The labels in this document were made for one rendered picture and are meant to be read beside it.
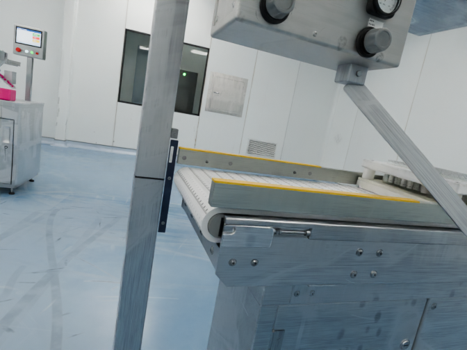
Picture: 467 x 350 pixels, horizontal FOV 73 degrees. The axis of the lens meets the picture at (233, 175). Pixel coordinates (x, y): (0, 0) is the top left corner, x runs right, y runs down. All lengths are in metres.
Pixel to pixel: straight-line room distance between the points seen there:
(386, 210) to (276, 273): 0.20
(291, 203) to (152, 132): 0.33
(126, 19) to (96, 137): 1.95
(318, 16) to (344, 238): 0.30
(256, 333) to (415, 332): 0.38
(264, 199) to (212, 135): 5.37
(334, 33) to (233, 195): 0.22
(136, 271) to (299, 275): 0.38
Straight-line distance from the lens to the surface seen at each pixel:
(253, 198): 0.40
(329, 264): 0.51
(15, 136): 3.04
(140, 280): 0.75
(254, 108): 5.93
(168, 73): 0.65
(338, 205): 0.47
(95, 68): 5.74
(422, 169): 0.48
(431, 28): 0.97
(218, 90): 5.73
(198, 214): 0.43
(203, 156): 0.65
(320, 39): 0.39
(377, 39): 0.40
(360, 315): 0.69
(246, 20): 0.35
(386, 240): 0.56
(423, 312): 0.81
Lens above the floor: 0.95
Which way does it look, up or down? 10 degrees down
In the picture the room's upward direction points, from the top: 10 degrees clockwise
